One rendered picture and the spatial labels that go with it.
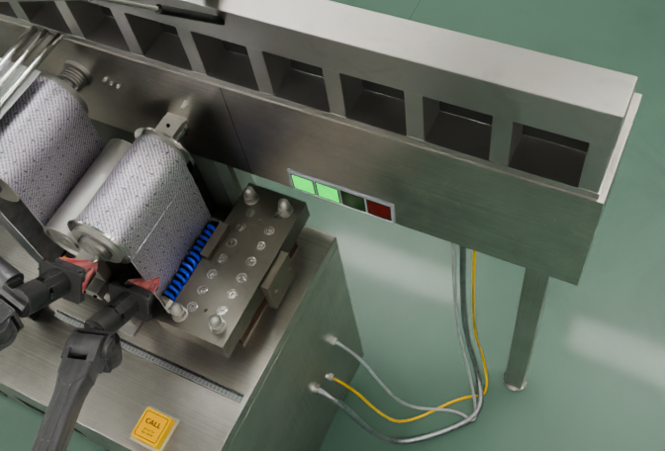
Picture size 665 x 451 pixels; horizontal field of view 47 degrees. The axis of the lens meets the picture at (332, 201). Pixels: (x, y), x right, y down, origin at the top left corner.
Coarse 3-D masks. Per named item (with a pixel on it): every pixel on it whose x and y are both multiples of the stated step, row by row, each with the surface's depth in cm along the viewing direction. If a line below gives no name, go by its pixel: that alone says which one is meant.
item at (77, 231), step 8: (152, 136) 162; (168, 144) 161; (184, 160) 164; (72, 232) 154; (80, 232) 152; (88, 232) 150; (96, 240) 151; (104, 240) 150; (112, 248) 151; (112, 256) 156; (120, 256) 154
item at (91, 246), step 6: (78, 240) 153; (84, 240) 152; (90, 240) 151; (84, 246) 155; (90, 246) 153; (96, 246) 151; (102, 246) 152; (90, 252) 156; (96, 252) 154; (102, 252) 152; (108, 252) 153; (102, 258) 156; (108, 258) 154
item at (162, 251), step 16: (192, 192) 170; (176, 208) 166; (192, 208) 173; (160, 224) 162; (176, 224) 168; (192, 224) 175; (144, 240) 159; (160, 240) 165; (176, 240) 171; (192, 240) 178; (144, 256) 161; (160, 256) 167; (176, 256) 173; (144, 272) 163; (160, 272) 169; (160, 288) 171
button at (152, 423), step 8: (144, 416) 168; (152, 416) 168; (160, 416) 168; (168, 416) 168; (144, 424) 167; (152, 424) 167; (160, 424) 167; (168, 424) 167; (136, 432) 166; (144, 432) 166; (152, 432) 166; (160, 432) 166; (168, 432) 167; (144, 440) 165; (152, 440) 165; (160, 440) 165
